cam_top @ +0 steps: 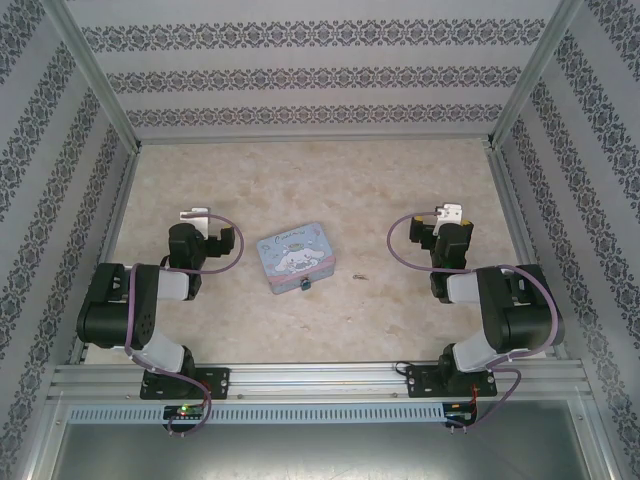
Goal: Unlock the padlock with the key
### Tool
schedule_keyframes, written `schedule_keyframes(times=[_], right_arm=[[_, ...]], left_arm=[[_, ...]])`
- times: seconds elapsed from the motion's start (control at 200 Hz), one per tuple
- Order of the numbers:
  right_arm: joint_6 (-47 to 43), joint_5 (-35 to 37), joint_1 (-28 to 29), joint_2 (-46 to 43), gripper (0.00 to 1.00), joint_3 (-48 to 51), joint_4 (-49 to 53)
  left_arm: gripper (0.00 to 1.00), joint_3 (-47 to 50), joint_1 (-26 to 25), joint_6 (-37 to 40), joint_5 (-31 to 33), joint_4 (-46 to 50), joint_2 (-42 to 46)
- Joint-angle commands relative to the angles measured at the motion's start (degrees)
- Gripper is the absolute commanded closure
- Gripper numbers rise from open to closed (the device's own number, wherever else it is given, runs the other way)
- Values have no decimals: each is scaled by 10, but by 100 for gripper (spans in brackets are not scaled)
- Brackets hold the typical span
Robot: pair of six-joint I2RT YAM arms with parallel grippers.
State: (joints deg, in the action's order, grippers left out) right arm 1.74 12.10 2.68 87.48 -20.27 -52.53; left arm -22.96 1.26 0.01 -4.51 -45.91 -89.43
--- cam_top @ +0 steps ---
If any aluminium frame crossbeam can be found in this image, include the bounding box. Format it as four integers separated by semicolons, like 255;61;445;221
135;130;495;147

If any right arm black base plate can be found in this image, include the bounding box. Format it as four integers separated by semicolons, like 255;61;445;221
405;363;499;400

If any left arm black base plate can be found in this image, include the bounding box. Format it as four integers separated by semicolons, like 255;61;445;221
141;367;232;402

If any aluminium mounting rail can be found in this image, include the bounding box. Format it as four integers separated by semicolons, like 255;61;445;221
47;360;595;402

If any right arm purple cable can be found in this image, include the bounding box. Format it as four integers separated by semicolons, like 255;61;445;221
388;211;559;436

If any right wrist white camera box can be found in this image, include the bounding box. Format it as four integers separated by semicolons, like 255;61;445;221
432;202;464;236

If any aluminium side floor rail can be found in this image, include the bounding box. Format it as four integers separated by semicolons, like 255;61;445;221
485;145;570;359
68;148;145;366

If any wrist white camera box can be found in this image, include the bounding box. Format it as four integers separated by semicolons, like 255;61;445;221
178;206;211;235
432;202;464;236

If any aluminium frame post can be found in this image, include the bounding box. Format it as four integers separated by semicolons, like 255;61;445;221
42;0;145;152
486;0;585;147

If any grey metal sheet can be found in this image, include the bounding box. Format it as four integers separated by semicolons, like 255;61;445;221
47;420;614;480

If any right green circuit board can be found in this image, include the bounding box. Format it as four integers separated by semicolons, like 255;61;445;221
444;401;479;426

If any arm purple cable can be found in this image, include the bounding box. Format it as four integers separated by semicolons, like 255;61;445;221
388;211;559;436
123;212;246;437

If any green circuit board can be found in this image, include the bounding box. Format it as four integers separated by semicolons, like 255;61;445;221
163;404;207;420
444;401;479;426

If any left green circuit board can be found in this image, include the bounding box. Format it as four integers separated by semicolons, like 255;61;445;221
163;404;207;420

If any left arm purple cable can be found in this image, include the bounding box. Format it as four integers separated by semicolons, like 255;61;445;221
123;212;246;437

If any pastel cartoon tin box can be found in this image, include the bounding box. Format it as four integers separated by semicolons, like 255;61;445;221
255;223;337;297

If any slotted grey cable duct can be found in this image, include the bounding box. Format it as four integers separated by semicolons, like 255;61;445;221
67;402;447;424

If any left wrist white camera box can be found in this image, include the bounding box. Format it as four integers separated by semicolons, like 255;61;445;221
178;206;211;235

